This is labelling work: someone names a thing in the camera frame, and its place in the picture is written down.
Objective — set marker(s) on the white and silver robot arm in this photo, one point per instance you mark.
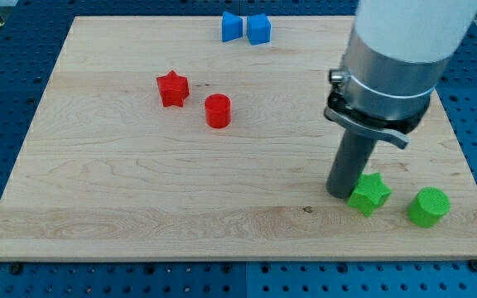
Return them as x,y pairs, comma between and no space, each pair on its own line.
396,54

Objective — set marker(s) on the red cylinder block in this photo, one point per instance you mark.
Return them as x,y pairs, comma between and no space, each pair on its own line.
218,110

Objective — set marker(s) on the red star block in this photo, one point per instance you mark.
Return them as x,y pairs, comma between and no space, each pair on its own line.
173,89

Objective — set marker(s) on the grey cylindrical pointer tool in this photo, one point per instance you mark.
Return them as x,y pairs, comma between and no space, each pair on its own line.
350,160

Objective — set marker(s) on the blue cube block right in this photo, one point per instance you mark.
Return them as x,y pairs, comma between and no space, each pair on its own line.
258,29

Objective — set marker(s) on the blue wedge block left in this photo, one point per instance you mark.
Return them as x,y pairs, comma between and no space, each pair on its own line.
231,27

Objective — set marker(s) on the green star block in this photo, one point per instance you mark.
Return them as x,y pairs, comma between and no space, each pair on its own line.
369,194

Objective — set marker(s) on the green cylinder block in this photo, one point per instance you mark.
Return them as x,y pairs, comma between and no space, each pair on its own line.
428,207

